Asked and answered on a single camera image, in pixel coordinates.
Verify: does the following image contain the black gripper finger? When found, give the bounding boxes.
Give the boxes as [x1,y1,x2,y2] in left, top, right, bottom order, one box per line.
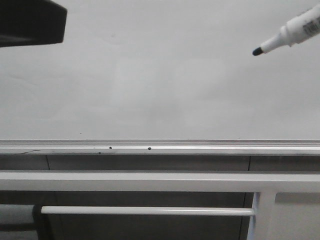
[0,0,68,47]

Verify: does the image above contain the white whiteboard marker pen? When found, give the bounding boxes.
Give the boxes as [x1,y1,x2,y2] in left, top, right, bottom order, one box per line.
[252,4,320,56]

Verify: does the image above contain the white whiteboard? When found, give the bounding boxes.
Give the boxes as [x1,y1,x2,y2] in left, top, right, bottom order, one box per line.
[0,0,320,155]

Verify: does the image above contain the white horizontal rod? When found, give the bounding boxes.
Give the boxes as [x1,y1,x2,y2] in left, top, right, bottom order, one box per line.
[40,206,256,217]

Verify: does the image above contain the white stand crossbar frame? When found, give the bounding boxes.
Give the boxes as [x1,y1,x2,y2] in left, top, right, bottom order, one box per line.
[0,170,320,240]

